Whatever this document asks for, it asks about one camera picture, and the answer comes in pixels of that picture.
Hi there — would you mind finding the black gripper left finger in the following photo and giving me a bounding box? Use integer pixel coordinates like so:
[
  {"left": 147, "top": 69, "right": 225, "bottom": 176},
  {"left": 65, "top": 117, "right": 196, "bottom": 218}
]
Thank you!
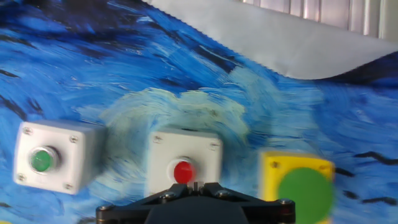
[{"left": 95, "top": 181, "right": 200, "bottom": 224}]

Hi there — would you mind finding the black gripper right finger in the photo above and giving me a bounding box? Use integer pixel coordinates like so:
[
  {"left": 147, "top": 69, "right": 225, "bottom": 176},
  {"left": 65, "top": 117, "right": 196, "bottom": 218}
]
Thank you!
[{"left": 198, "top": 181, "right": 296, "bottom": 224}]

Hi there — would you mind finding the yellow box green mushroom button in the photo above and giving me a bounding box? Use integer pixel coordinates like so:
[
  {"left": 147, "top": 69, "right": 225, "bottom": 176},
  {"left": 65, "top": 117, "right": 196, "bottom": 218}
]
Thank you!
[{"left": 259, "top": 151, "right": 336, "bottom": 224}]

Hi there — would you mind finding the grey box red button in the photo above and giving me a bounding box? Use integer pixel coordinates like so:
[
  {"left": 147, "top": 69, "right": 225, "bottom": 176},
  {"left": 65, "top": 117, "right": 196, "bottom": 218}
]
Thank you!
[{"left": 144, "top": 127, "right": 224, "bottom": 197}]

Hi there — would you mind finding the grey box green button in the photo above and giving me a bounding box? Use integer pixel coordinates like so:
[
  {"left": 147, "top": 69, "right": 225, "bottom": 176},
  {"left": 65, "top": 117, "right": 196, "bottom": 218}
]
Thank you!
[{"left": 12, "top": 119, "right": 106, "bottom": 196}]

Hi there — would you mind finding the painted wheatfield tablecloth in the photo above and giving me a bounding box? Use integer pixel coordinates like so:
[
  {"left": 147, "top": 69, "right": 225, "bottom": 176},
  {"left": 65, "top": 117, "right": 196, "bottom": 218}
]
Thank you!
[{"left": 0, "top": 0, "right": 398, "bottom": 224}]

